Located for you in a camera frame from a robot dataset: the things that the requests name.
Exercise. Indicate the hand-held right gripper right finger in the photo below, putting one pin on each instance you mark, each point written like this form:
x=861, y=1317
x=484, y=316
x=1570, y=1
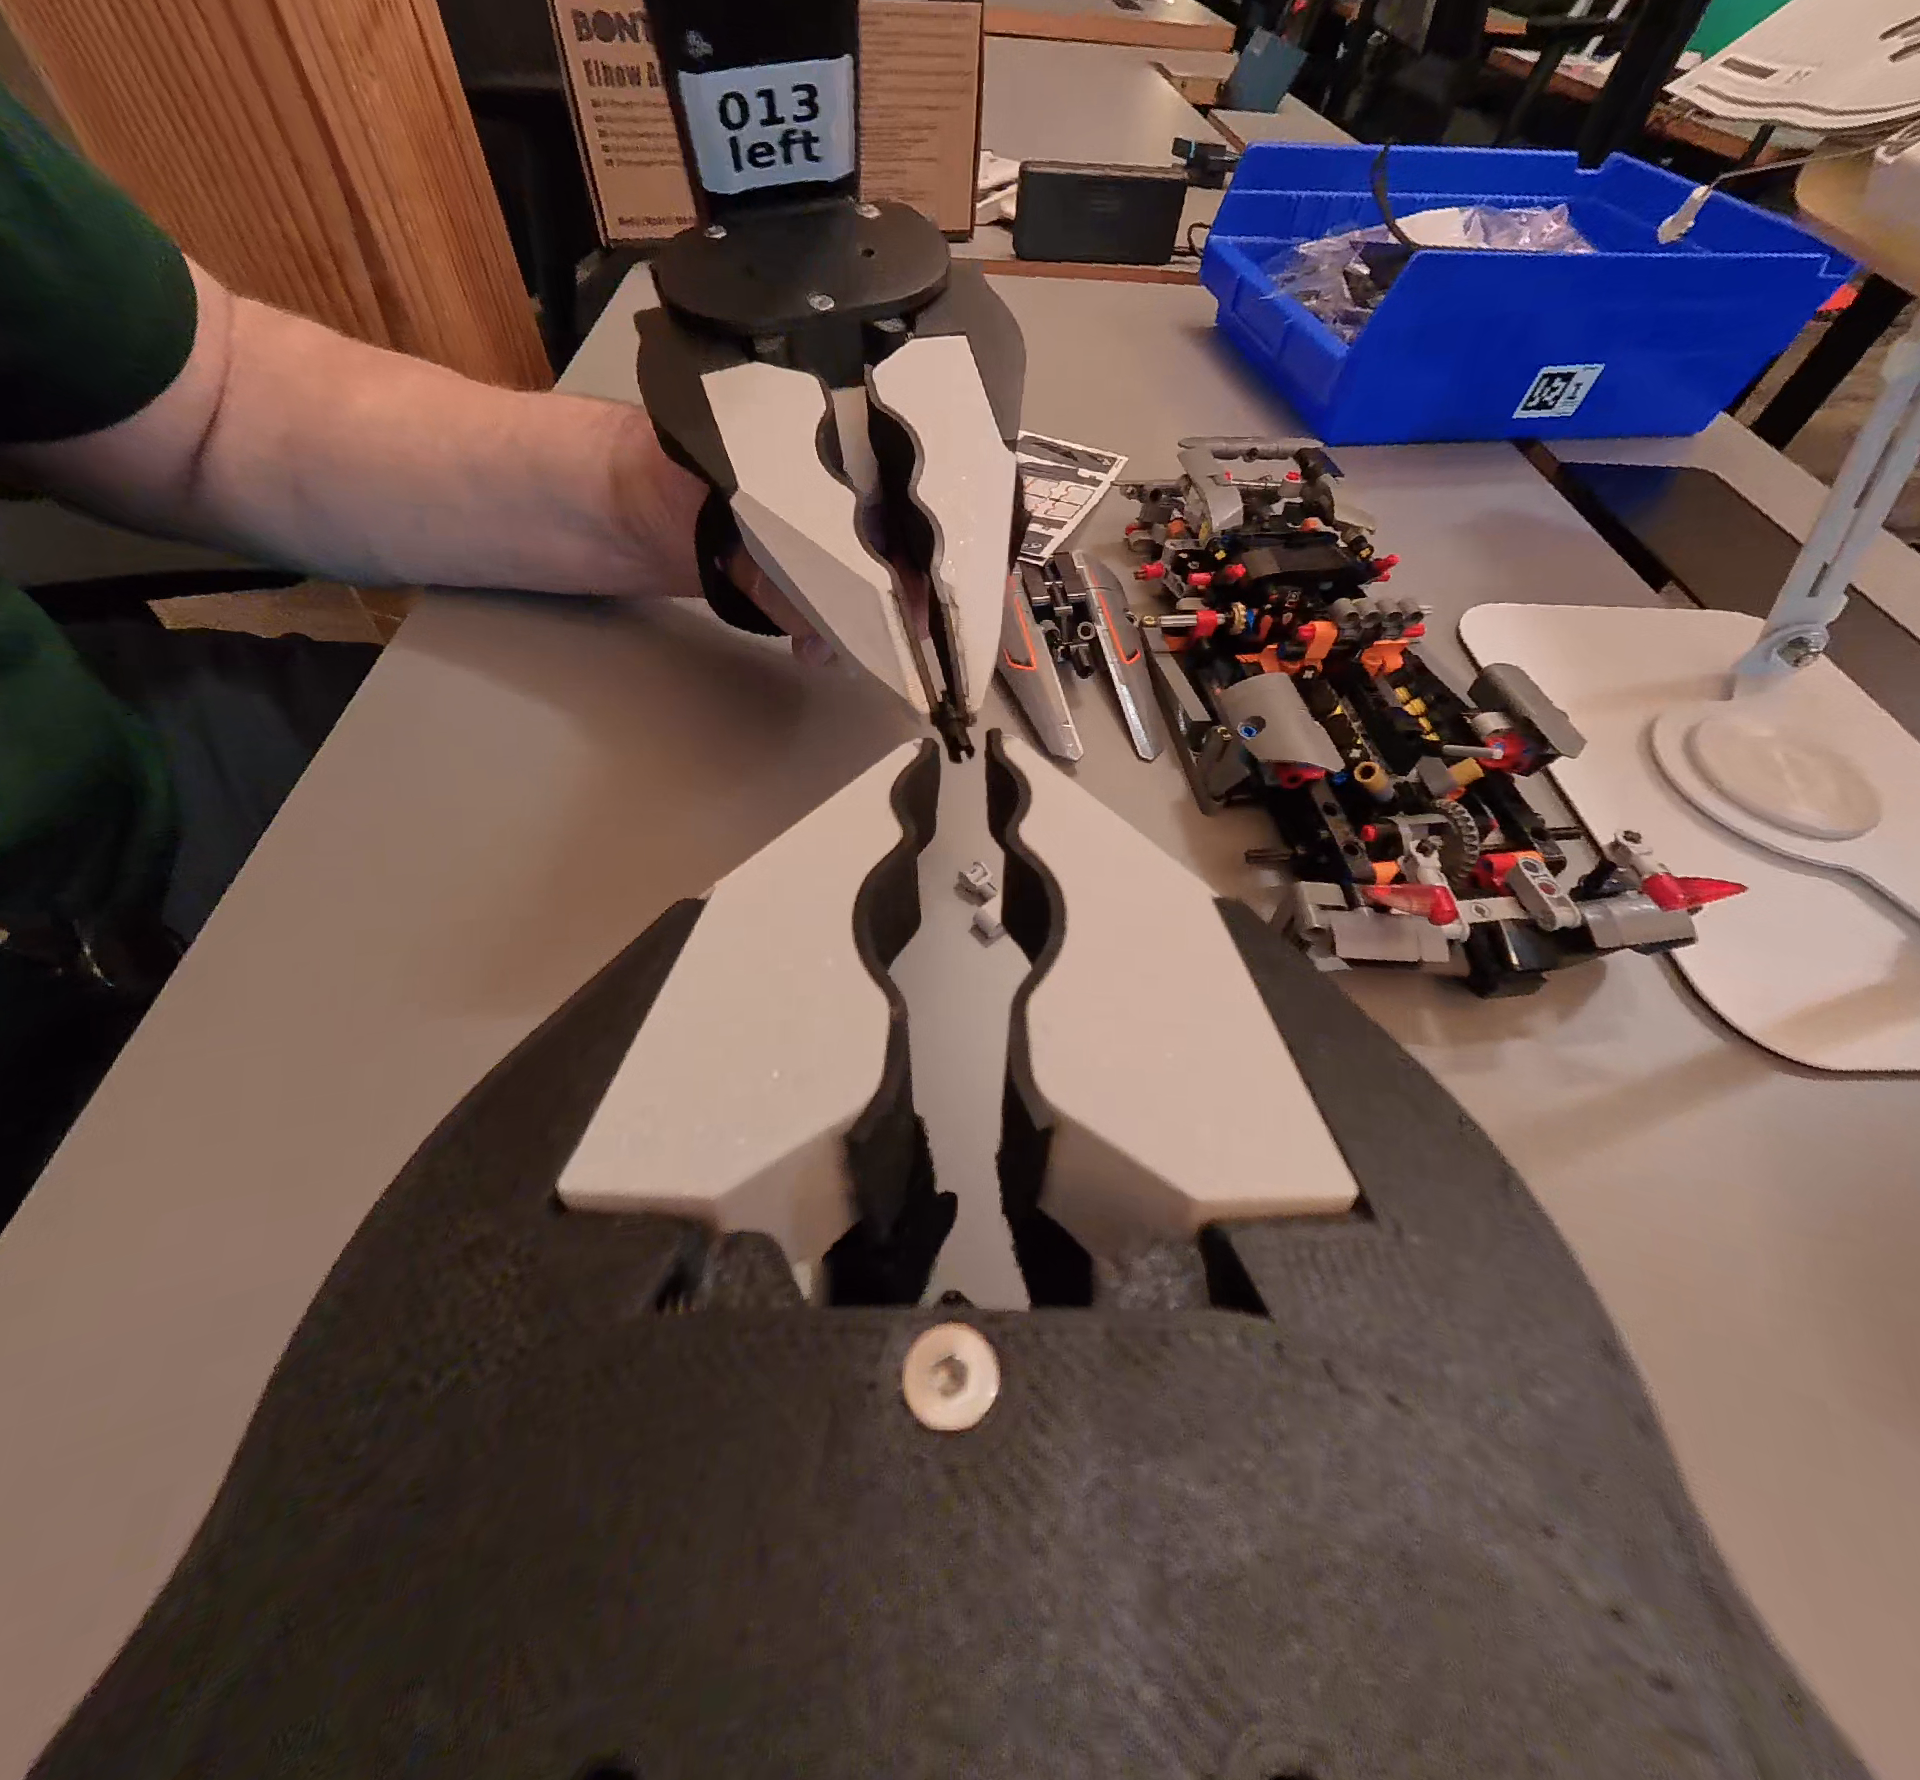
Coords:
x=1184, y=1060

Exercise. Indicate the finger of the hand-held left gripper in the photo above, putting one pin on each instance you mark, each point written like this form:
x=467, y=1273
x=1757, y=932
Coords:
x=960, y=460
x=781, y=491

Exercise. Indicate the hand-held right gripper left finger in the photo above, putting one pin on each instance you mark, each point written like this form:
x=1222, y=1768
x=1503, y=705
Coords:
x=735, y=1060

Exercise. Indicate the grey lego fin assembly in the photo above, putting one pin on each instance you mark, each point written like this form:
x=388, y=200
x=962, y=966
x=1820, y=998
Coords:
x=1035, y=671

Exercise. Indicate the lego technic car chassis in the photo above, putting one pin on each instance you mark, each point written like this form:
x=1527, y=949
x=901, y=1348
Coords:
x=1350, y=761

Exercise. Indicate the lego sticker sheet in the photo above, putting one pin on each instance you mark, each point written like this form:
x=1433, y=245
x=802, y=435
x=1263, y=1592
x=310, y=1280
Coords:
x=1072, y=491

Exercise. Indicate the brown cardboard box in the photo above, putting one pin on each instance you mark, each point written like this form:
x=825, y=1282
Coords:
x=914, y=85

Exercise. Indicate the black device box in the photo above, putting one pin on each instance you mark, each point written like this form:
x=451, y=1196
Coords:
x=1102, y=213

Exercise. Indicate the clear plastic parts bags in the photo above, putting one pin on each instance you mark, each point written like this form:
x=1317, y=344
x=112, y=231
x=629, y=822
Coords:
x=1350, y=280

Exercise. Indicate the blue plastic parts bin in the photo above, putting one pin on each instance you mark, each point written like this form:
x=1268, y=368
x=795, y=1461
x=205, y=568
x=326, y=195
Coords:
x=1425, y=371

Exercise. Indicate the small grey box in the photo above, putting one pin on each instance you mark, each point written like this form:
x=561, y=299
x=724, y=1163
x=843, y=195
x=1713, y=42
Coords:
x=1265, y=71

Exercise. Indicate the wooden pillar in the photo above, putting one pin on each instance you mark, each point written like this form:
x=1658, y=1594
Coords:
x=224, y=41

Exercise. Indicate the black support pole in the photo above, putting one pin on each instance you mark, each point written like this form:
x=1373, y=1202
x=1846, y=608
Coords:
x=1695, y=10

